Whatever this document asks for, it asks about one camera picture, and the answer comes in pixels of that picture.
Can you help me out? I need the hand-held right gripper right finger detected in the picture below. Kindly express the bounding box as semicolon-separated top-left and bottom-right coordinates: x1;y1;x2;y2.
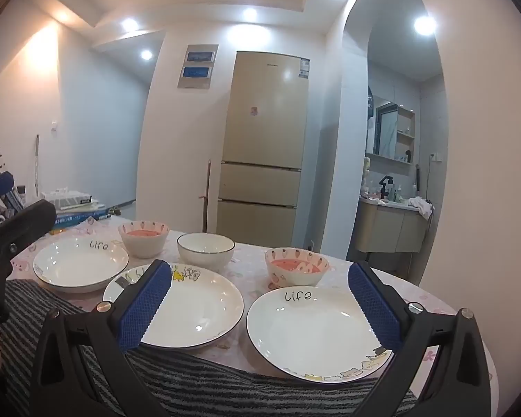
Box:
348;261;492;417

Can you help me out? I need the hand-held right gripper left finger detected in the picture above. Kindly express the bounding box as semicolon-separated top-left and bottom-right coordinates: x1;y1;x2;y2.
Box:
30;259;173;417

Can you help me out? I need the white cartoon plate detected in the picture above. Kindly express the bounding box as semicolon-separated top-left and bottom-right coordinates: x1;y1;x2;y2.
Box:
246;287;394;384
103;263;245;351
32;238;130;293

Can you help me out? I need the pink strawberry bowl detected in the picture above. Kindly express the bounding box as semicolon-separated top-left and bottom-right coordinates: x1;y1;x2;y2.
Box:
118;220;170;258
264;247;330;290

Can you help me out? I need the white bowl with dark rim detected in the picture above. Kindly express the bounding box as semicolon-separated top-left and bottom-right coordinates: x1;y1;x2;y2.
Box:
176;232;236;274

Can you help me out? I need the mop pole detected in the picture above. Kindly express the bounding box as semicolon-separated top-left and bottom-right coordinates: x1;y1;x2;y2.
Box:
34;134;41;199

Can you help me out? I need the stack of books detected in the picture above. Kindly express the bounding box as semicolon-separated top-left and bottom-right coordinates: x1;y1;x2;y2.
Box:
52;210;112;229

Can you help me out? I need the beige sink cabinet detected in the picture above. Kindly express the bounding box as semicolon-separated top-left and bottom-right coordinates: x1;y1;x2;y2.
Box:
355;197;430;254

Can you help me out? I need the pink printed tablecloth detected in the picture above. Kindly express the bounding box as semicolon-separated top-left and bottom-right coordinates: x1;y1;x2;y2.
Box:
6;215;500;402

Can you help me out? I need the white cloth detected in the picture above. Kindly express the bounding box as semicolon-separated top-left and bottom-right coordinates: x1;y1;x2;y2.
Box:
406;196;436;221

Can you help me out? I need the grey striped cloth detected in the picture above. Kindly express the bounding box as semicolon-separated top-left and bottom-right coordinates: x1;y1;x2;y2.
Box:
0;280;417;417

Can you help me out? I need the mirror cabinet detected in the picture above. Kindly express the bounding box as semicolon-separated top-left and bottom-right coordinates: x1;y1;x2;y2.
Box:
372;99;416;164

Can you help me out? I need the beige refrigerator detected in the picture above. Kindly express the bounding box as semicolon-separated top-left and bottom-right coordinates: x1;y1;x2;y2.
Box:
216;50;310;249

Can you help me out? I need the wall electrical panel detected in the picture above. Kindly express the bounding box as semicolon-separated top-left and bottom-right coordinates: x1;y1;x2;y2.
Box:
176;44;220;91

